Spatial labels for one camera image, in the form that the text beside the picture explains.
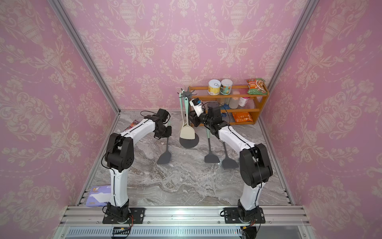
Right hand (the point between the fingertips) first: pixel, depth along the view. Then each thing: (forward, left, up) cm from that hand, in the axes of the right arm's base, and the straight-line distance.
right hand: (188, 113), depth 85 cm
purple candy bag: (+14, +41, -22) cm, 48 cm away
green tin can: (+12, -23, +8) cm, 27 cm away
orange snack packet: (+15, -40, -22) cm, 48 cm away
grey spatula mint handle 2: (-16, -13, -26) cm, 33 cm away
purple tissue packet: (-37, +47, -19) cm, 63 cm away
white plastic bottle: (+14, -31, -6) cm, 34 cm away
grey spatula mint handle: (-16, +15, -23) cm, 32 cm away
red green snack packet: (+13, -42, +6) cm, 45 cm away
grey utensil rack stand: (-4, +1, -26) cm, 27 cm away
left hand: (0, +14, -20) cm, 24 cm away
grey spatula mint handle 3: (-20, -23, -26) cm, 40 cm away
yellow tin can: (+13, -16, +8) cm, 22 cm away
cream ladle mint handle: (-1, +4, +6) cm, 7 cm away
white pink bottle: (+14, -37, -5) cm, 40 cm away
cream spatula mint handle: (-5, +1, -10) cm, 12 cm away
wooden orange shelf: (+13, -35, -11) cm, 38 cm away
